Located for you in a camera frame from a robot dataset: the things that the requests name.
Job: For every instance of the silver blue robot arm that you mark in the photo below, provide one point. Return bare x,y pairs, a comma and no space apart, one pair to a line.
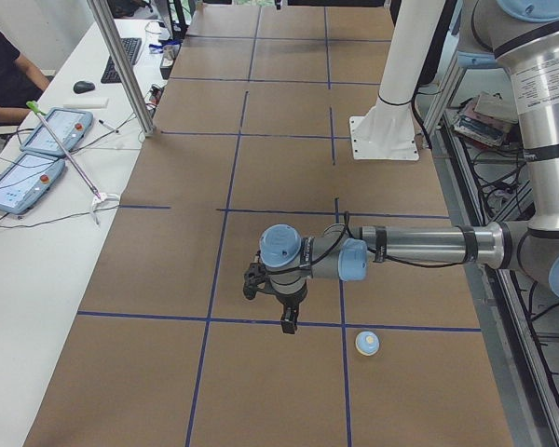
522,37

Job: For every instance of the blue teach pendant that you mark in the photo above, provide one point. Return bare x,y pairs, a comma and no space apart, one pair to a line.
69,125
27,180

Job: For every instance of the black computer mouse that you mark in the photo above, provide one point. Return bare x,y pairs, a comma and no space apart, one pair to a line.
81,87

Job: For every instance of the stack of magazines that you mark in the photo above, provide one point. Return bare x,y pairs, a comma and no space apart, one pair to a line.
486,119

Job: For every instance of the aluminium frame post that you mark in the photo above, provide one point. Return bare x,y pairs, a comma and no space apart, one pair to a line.
107,26

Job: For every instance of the lower blue teach pendant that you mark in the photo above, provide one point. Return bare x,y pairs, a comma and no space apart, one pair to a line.
27,180

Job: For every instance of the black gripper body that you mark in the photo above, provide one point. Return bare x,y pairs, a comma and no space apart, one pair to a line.
291,300

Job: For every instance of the black marker pen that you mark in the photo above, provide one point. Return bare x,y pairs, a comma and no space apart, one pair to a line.
109,127

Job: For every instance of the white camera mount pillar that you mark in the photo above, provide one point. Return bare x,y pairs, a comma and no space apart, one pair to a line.
387,131

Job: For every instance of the long silver grabber stick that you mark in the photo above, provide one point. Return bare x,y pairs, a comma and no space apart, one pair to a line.
99,197

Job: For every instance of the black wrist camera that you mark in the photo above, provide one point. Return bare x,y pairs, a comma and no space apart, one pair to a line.
255,280

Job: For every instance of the seated person in black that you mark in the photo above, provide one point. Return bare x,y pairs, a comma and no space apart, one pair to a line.
21,81

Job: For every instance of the upper blue teach pendant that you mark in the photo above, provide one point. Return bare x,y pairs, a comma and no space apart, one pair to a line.
69,125

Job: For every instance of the blue white service bell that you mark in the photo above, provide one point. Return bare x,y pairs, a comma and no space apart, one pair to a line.
367,343

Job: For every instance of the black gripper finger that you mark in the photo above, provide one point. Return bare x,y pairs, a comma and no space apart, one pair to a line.
288,320

